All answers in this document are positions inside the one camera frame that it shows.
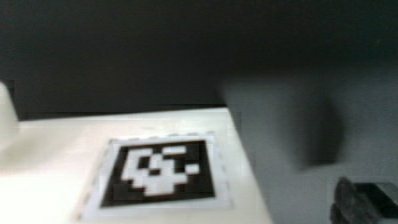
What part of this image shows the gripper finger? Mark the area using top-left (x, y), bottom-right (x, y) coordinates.
top-left (330, 177), bottom-right (398, 224)

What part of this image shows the white drawer box front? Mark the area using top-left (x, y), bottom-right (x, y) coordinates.
top-left (0, 83), bottom-right (274, 224)

